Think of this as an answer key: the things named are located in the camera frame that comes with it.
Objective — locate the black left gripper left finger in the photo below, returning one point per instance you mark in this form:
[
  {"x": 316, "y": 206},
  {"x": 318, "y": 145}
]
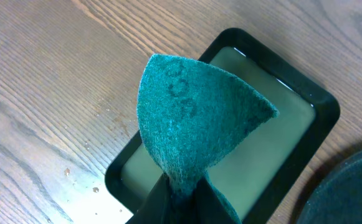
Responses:
[{"x": 155, "y": 209}]

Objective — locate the black rectangular water tray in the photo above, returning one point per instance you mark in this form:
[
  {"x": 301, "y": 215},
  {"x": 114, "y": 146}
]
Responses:
[{"x": 258, "y": 173}]

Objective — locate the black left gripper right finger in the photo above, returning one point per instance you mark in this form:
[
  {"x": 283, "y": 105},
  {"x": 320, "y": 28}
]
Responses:
[{"x": 211, "y": 206}]

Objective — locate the green and yellow sponge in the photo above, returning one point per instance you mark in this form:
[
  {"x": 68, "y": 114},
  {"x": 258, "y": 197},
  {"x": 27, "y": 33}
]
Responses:
[{"x": 191, "y": 115}]

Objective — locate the round black serving tray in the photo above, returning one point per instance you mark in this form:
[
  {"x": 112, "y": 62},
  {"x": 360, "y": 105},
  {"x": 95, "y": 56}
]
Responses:
[{"x": 338, "y": 198}]

